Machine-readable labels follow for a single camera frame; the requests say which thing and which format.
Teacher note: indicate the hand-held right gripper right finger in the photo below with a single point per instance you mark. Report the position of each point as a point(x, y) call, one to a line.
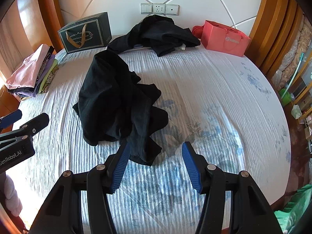
point(191, 168)

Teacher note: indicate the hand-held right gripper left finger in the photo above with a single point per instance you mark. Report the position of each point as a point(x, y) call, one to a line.
point(119, 168)

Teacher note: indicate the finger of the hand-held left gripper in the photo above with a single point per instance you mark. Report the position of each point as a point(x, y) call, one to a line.
point(11, 117)
point(36, 123)

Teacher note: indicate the black garment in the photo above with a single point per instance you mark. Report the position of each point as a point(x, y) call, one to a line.
point(109, 97)
point(158, 34)

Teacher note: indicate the stack of folded clothes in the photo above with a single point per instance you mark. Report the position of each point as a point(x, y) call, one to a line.
point(29, 68)

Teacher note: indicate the person's left hand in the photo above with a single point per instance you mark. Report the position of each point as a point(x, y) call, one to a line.
point(11, 197)

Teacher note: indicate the wooden nightstand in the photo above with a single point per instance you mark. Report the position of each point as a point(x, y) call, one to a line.
point(6, 97)

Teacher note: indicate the bed with white floral sheet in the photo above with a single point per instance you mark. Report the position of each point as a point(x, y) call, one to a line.
point(207, 90)

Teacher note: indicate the wooden wardrobe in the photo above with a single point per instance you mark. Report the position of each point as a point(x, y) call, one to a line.
point(22, 29)

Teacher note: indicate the green plastic bag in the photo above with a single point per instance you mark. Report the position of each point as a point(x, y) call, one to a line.
point(297, 209)

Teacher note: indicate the green bucket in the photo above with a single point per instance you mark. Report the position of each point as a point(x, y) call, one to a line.
point(285, 97)

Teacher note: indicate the white plastic bag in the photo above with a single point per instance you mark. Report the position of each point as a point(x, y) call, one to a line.
point(296, 112)

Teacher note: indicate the small white object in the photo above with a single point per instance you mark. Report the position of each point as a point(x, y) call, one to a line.
point(182, 46)

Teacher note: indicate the small purple object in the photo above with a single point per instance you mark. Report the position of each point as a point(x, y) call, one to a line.
point(139, 45)

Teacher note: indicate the pink paper bag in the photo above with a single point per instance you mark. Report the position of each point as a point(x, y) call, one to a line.
point(219, 39)

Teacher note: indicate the red bag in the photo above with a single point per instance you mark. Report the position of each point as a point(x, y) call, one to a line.
point(196, 31)

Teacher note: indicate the glass door cabinet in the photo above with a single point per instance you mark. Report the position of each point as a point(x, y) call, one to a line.
point(306, 85)

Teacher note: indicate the floral bedding roll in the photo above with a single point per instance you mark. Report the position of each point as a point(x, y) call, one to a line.
point(287, 58)

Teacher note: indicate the white wall switch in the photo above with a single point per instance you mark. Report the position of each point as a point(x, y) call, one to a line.
point(146, 8)

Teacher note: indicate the white wall socket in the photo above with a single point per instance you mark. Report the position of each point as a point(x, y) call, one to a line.
point(159, 9)
point(172, 9)

